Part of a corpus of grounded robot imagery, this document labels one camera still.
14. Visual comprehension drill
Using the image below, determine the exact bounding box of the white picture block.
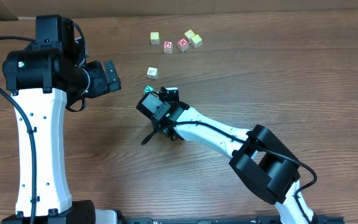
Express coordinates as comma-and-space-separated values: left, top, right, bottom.
147, 67, 158, 80

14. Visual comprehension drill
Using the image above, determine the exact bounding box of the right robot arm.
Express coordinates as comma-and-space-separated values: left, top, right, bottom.
136, 86, 344, 223

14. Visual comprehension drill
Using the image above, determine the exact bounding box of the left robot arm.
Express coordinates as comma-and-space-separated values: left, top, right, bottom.
2, 15, 121, 223

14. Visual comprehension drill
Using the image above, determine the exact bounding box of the red block letter O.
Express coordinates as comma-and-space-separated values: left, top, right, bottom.
163, 41, 173, 54

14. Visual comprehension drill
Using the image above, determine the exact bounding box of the red block letter E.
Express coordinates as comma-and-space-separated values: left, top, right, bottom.
177, 38, 189, 52

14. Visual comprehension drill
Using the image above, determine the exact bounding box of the yellow block far left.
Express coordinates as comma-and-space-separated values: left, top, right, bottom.
150, 32, 160, 45

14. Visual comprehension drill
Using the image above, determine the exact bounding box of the yellow block right of E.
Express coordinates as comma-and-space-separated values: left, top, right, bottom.
191, 34, 203, 49

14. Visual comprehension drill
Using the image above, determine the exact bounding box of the yellow block back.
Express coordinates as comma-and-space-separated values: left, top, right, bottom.
184, 29, 195, 43

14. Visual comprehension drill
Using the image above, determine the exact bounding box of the cardboard box wall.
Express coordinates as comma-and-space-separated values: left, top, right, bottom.
0, 0, 358, 21

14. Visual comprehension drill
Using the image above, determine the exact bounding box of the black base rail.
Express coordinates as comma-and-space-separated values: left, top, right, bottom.
116, 216, 345, 224

